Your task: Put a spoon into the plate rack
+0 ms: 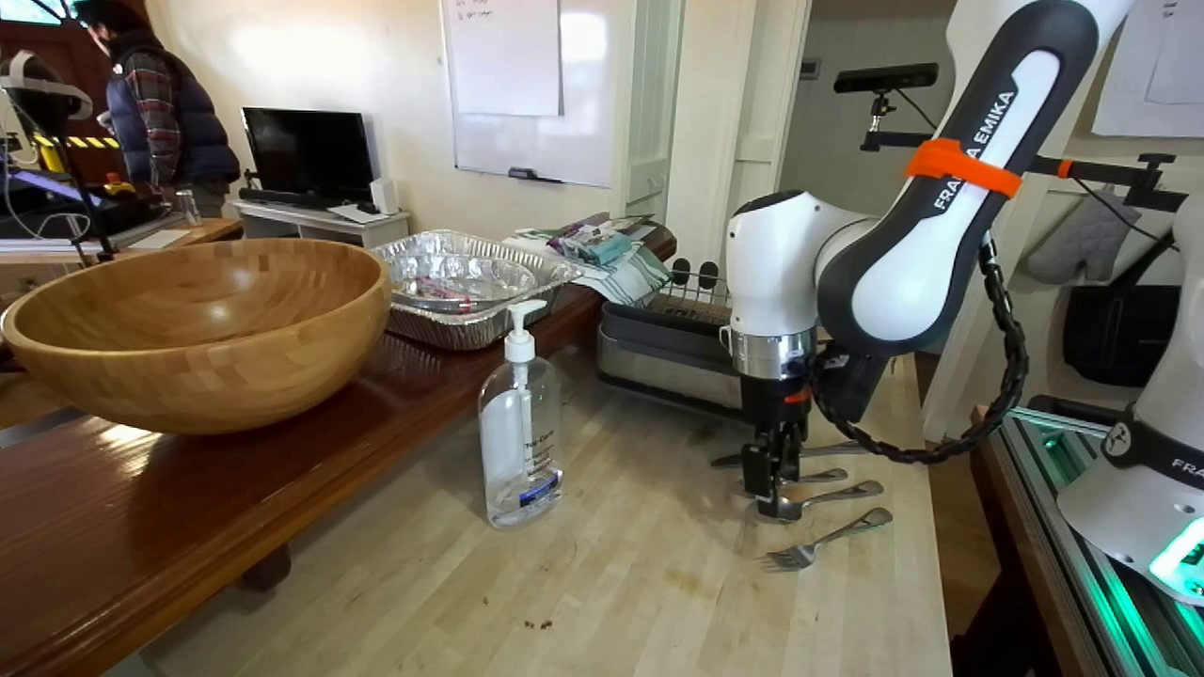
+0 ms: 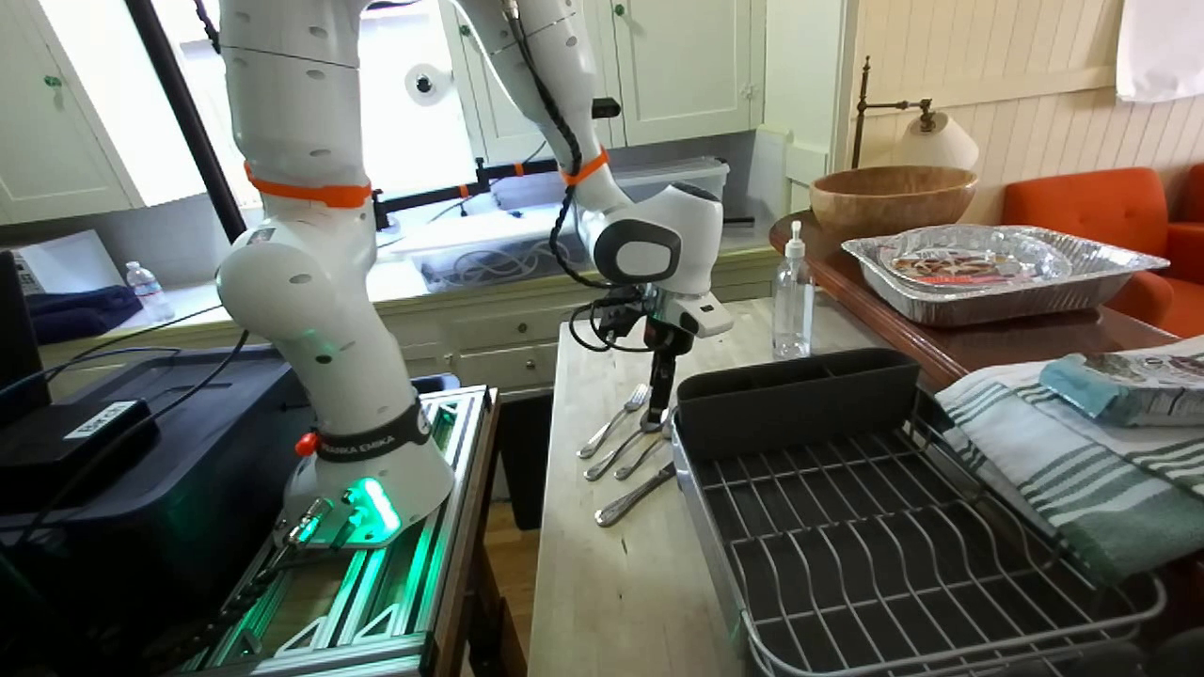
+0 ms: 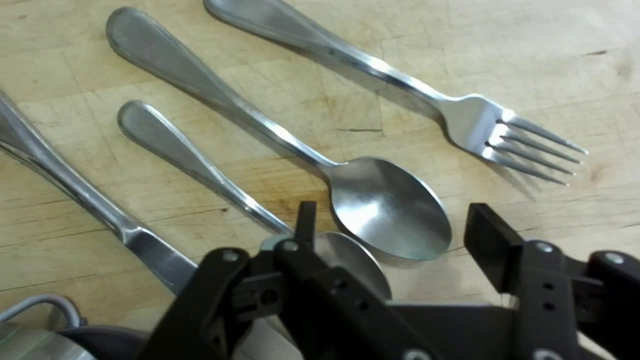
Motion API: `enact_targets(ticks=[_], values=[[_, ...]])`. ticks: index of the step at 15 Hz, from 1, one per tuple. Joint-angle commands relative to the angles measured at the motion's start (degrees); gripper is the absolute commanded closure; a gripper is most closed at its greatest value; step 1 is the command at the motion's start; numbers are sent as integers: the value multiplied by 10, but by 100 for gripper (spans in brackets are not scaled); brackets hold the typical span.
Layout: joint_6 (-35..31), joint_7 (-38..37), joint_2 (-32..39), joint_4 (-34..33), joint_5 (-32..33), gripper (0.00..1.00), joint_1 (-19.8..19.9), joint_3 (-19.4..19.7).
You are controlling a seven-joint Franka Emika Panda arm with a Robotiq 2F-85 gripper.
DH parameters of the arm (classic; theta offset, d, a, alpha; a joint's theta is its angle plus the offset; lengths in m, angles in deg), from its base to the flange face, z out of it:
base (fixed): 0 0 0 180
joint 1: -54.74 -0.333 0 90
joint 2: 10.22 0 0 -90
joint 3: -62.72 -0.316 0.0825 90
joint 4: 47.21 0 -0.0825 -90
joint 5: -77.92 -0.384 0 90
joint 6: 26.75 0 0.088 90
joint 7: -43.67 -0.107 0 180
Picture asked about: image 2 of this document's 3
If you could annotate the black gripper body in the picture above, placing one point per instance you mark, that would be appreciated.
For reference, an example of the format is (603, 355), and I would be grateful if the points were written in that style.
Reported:
(668, 338)

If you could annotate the large silver spoon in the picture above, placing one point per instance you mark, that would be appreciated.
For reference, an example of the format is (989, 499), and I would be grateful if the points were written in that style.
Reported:
(614, 454)

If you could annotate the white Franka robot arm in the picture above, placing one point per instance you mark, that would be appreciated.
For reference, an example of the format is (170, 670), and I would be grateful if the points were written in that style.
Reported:
(303, 274)

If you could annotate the small silver spoon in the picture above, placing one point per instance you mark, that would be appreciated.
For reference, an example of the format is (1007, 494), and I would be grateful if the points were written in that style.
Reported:
(640, 455)

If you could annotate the silver table knife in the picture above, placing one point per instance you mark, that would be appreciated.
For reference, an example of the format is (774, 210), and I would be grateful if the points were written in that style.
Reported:
(633, 494)

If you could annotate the clear hand sanitizer pump bottle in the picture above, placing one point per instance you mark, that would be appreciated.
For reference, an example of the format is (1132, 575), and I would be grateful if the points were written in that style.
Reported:
(790, 314)

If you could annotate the white counter cabinet with drawers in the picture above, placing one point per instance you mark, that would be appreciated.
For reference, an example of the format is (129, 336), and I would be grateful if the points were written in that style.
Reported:
(503, 338)

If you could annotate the large wooden bowl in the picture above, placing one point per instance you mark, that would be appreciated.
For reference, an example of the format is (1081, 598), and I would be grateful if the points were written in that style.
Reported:
(889, 200)

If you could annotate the black clamp bar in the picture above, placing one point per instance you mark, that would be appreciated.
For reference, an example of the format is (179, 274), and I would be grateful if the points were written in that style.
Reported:
(436, 198)

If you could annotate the brown wooden side table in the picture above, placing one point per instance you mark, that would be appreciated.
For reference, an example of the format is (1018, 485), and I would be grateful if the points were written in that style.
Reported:
(979, 343)

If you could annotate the brass lamp with white shade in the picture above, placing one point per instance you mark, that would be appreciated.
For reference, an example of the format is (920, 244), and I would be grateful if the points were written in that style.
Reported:
(942, 140)

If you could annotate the aluminium foil baking pan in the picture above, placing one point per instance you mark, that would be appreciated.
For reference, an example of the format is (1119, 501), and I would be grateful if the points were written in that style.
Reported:
(1002, 268)

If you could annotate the aluminium robot mounting stand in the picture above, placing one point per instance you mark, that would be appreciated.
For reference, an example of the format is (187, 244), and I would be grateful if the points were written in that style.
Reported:
(377, 604)

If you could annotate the white tape roll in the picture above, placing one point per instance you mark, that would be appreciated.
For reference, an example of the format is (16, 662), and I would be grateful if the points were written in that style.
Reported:
(426, 83)

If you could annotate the green striped white towel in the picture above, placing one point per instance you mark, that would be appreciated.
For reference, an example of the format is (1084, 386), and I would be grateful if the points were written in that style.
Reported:
(1067, 490)

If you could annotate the orange sofa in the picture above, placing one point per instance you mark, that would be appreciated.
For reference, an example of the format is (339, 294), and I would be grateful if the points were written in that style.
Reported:
(1091, 208)

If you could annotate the large black box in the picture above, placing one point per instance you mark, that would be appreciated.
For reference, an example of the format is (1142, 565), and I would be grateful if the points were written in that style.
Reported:
(191, 501)

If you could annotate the folded newspaper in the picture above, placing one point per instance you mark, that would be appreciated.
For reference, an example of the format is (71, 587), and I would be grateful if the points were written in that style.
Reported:
(1154, 361)

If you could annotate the small clear water bottle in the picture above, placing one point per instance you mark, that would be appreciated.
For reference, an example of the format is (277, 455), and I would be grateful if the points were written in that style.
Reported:
(147, 291)

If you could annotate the black diagonal pole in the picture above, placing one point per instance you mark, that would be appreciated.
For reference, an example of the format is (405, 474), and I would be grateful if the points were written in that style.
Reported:
(181, 114)

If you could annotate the white hanging cloth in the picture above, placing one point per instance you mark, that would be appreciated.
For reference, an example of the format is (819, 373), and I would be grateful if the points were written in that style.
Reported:
(1160, 51)

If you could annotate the flat black device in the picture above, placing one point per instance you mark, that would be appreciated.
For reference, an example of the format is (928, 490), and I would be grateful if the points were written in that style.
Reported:
(76, 454)

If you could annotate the dark blue cloth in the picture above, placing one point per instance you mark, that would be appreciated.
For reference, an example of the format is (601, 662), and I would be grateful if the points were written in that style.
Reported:
(76, 311)

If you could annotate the white paper sheet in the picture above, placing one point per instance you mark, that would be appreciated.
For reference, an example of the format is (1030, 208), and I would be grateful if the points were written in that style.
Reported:
(70, 263)

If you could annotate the black monitor edge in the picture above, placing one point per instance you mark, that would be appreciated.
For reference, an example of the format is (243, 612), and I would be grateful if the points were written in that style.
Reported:
(19, 338)

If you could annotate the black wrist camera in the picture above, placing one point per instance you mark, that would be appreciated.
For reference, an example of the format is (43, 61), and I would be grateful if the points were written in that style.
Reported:
(612, 322)

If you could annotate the white wall cabinet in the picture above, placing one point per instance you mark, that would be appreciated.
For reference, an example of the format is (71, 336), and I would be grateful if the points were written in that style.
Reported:
(691, 61)
(76, 114)

